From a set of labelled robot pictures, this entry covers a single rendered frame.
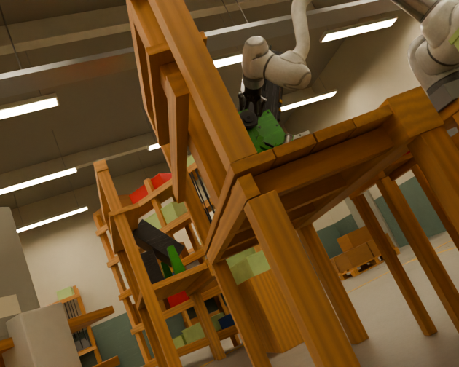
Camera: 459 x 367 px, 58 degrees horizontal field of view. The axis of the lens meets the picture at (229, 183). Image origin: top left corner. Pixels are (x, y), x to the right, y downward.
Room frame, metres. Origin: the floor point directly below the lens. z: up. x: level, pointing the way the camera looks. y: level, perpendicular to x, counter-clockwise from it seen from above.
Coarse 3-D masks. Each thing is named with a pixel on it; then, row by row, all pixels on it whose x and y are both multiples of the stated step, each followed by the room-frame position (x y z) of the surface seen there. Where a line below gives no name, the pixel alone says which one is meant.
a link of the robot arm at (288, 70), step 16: (304, 0) 1.56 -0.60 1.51; (304, 16) 1.54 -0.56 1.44; (304, 32) 1.52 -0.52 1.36; (304, 48) 1.50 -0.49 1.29; (272, 64) 1.47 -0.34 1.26; (288, 64) 1.45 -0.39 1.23; (304, 64) 1.48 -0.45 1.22; (272, 80) 1.50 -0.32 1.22; (288, 80) 1.47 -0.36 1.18; (304, 80) 1.47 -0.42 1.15
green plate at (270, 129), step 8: (264, 112) 1.90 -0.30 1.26; (264, 120) 1.88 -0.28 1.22; (272, 120) 1.89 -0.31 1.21; (256, 128) 1.86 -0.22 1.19; (264, 128) 1.87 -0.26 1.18; (272, 128) 1.87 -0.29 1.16; (280, 128) 1.87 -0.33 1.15; (264, 136) 1.85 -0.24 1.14; (272, 136) 1.85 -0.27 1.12; (280, 136) 1.86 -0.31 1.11; (272, 144) 1.84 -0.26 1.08; (280, 144) 1.85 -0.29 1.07
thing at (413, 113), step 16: (400, 96) 1.29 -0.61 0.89; (416, 96) 1.30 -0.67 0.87; (400, 112) 1.28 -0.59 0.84; (416, 112) 1.30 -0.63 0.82; (432, 112) 1.31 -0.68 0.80; (400, 128) 1.30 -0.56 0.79; (416, 128) 1.29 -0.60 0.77; (432, 128) 1.30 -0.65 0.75; (400, 144) 1.34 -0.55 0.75; (384, 160) 1.49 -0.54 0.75; (352, 176) 1.70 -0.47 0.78; (368, 176) 1.71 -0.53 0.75; (336, 192) 1.89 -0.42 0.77; (352, 192) 2.01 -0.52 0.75; (320, 208) 2.13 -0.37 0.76; (304, 224) 2.53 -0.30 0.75
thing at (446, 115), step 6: (456, 102) 1.51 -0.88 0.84; (444, 108) 1.57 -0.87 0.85; (450, 108) 1.54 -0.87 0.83; (456, 108) 1.52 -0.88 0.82; (444, 114) 1.58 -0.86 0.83; (450, 114) 1.56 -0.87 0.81; (444, 120) 1.60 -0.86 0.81; (450, 120) 1.65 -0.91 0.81; (444, 126) 1.72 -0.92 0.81; (450, 126) 1.79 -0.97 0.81; (456, 126) 1.86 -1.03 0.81
